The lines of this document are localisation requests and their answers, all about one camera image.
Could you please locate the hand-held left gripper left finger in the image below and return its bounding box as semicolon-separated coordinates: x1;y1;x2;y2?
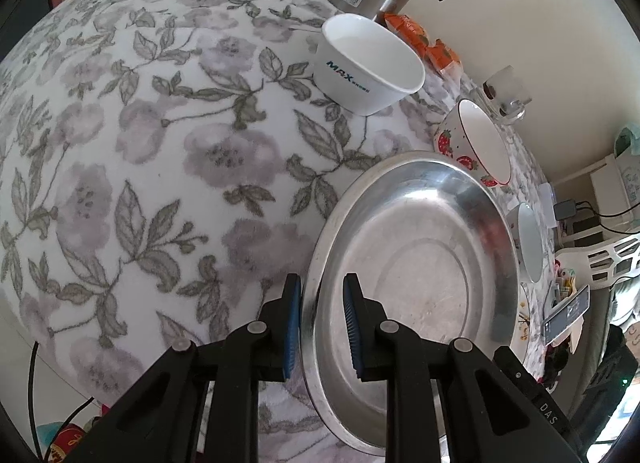
62;274;303;463

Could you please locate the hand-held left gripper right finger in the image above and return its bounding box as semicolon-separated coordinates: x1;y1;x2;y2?
342;273;586;463

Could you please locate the stainless steel plate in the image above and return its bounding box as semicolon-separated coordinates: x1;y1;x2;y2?
300;152;522;456

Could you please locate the strawberry print bowl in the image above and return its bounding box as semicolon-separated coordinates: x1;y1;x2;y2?
433;99;512;188

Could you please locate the smartphone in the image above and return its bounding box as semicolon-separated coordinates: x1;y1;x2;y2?
542;285;591;346

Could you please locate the white plastic chair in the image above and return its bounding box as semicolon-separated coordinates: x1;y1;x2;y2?
555;233;640;294

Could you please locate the white floral bowl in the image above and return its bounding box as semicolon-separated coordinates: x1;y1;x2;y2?
507;203;545;284

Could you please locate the small white box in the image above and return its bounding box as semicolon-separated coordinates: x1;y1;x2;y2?
540;183;558;228

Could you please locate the floral tablecloth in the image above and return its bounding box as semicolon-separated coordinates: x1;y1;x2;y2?
0;0;556;463

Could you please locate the white cabinet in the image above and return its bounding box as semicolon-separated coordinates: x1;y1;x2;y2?
590;153;640;208

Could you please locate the red packet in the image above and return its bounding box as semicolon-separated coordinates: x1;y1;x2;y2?
50;425;86;461

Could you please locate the white square bowl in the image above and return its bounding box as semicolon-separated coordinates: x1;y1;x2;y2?
311;13;427;116

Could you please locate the teal container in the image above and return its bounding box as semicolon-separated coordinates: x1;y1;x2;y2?
614;125;640;156

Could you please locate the glass mug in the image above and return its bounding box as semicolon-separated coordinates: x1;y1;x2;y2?
482;65;532;124

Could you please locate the orange snack packet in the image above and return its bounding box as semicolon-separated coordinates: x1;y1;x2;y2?
382;12;433;46
422;38;463;76

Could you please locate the black cable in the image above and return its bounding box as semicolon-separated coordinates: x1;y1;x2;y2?
27;338;96;459

